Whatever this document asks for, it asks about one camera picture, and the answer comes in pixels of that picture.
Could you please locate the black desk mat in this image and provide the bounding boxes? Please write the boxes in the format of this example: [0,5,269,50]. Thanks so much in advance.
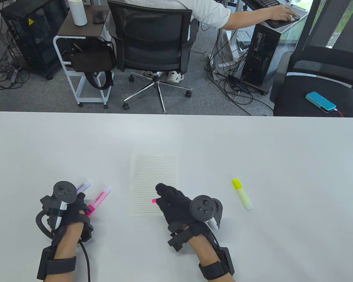
[266,10,301,29]

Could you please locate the person's left forearm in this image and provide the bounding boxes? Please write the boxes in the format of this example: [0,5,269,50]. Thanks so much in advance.
[44,222,84,282]

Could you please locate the white lined paper sheet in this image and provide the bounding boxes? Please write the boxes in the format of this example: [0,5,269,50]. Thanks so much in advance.
[130,151,179,216]

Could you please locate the white bottle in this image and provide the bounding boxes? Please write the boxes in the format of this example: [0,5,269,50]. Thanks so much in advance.
[68,0,88,26]

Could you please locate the dark brown bag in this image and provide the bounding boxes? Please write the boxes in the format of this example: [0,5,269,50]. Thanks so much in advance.
[65,40,118,90]

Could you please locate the black keyboard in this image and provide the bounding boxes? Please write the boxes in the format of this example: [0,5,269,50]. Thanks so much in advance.
[247,0,281,8]

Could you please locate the purple highlighter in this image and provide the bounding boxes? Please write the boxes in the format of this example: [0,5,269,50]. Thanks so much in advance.
[75,180,91,194]

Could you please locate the pink highlighter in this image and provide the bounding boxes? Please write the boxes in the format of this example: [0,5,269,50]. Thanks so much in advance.
[84,186,111,216]

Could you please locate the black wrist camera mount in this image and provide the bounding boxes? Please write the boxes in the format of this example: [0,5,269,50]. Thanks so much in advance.
[81,219,94,243]
[167,222,192,251]

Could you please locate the blue power bank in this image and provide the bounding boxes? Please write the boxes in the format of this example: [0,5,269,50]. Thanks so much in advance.
[305,92,337,113]

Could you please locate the person's right hand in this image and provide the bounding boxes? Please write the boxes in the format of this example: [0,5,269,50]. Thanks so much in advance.
[156,183,215,235]

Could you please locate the yellow highlighter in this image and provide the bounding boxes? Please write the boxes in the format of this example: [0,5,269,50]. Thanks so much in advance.
[232,179,253,211]

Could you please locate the silver and black computer tower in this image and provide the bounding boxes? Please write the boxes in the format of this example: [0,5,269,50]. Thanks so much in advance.
[241,13,309,95]

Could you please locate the person's right forearm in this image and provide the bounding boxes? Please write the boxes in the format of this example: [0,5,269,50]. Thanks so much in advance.
[188,234,234,282]

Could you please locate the white desk leg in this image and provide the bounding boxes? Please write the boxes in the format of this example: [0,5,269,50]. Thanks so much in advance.
[216,28,241,68]

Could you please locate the black padded office chair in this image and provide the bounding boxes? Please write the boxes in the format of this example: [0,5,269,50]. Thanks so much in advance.
[269,0,353,119]

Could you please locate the tangle of black cables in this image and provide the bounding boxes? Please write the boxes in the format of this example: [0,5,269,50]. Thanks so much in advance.
[204,22,275,116]
[0,18,31,90]

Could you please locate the white side table brown top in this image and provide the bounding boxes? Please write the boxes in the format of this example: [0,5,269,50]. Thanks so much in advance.
[53,4,115,110]

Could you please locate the black controller with white handle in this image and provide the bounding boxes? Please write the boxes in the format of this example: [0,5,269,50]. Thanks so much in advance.
[189,195,224,230]
[35,181,77,240]

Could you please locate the black smooth cable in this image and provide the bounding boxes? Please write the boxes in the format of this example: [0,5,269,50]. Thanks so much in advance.
[79,240,91,282]

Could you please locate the person's left hand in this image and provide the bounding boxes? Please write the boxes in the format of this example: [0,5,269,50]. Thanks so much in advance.
[41,192,94,241]

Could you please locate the black forearm strap unit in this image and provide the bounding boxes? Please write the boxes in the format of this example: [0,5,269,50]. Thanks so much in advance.
[198,247,235,280]
[37,247,77,281]

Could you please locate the black mesh office chair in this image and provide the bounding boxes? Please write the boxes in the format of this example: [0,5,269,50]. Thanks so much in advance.
[107,0,200,113]

